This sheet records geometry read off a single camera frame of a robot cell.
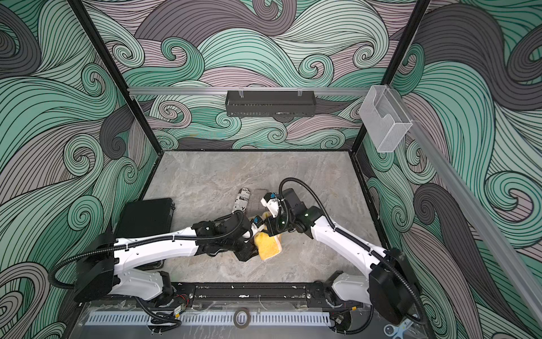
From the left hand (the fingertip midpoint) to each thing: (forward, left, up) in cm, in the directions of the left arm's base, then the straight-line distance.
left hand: (255, 245), depth 76 cm
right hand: (+5, -1, +3) cm, 6 cm away
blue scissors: (-24, -45, -9) cm, 52 cm away
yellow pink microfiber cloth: (-2, -5, +5) cm, 7 cm away
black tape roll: (-22, +2, -7) cm, 23 cm away
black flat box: (+15, +50, -9) cm, 53 cm away
